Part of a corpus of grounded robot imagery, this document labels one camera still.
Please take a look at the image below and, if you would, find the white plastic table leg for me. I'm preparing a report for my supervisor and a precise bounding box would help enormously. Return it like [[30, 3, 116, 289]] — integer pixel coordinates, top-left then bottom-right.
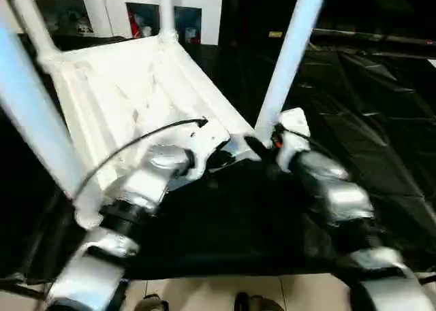
[[0, 18, 103, 230], [158, 0, 180, 45], [253, 0, 330, 142], [6, 0, 61, 63]]

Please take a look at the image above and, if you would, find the white plastic table top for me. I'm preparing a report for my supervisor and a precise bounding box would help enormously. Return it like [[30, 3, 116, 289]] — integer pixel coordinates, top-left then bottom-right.
[[37, 31, 263, 230]]

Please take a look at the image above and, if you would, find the black work surface mat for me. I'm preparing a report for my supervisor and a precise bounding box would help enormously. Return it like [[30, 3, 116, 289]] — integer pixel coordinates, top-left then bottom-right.
[[0, 30, 436, 281]]

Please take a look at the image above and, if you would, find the long dark metal rod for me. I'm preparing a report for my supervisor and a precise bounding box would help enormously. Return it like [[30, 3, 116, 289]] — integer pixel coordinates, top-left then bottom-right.
[[313, 28, 436, 50]]

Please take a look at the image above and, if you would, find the brown round robot part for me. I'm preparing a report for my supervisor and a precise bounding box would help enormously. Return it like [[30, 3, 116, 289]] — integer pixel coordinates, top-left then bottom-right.
[[234, 292, 283, 311], [134, 293, 170, 311]]

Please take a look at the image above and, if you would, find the black backdrop cloth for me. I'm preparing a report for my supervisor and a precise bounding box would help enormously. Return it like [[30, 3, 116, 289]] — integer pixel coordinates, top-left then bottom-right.
[[219, 0, 436, 36]]

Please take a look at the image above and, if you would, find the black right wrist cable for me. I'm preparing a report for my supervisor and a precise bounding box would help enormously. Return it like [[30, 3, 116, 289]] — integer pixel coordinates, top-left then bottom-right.
[[279, 127, 316, 146]]

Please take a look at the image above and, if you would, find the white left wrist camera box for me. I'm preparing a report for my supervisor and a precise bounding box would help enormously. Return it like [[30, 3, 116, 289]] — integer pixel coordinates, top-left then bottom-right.
[[185, 120, 232, 182]]

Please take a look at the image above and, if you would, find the black folding table frame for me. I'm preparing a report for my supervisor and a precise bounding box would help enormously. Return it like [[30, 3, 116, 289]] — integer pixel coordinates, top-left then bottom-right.
[[0, 273, 45, 299]]

